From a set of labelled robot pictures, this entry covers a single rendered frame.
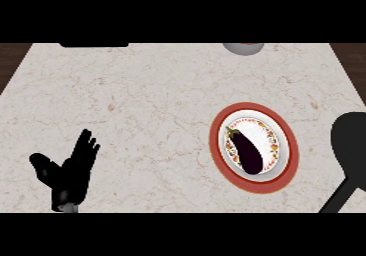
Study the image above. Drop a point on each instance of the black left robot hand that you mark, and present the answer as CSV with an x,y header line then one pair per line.
x,y
68,173

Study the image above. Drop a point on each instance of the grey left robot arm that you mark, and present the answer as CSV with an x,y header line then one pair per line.
x,y
68,208

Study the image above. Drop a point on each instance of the white patterned plate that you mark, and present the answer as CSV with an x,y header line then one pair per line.
x,y
276,133

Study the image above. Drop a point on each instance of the dark purple eggplant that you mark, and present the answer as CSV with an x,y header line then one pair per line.
x,y
248,151

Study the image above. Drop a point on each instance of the black flat appliance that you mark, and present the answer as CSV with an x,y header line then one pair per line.
x,y
94,44

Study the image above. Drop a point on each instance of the red round placemat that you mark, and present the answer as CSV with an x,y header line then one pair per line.
x,y
289,156

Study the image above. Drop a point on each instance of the grey bowl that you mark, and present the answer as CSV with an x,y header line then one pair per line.
x,y
243,48

